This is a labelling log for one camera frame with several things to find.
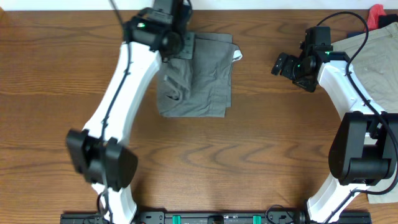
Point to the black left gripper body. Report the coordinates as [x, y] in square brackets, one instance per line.
[179, 39]

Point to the black cloth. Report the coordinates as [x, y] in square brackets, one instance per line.
[387, 20]

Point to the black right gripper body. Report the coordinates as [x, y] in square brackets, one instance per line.
[295, 70]

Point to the beige khaki shorts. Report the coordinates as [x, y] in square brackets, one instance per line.
[376, 68]

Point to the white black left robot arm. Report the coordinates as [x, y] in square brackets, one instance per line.
[99, 151]

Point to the grey shorts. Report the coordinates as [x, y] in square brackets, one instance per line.
[200, 87]

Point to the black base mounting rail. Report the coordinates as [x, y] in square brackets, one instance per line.
[219, 218]

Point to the red cloth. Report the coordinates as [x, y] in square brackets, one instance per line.
[375, 12]

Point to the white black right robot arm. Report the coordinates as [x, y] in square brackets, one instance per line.
[364, 150]

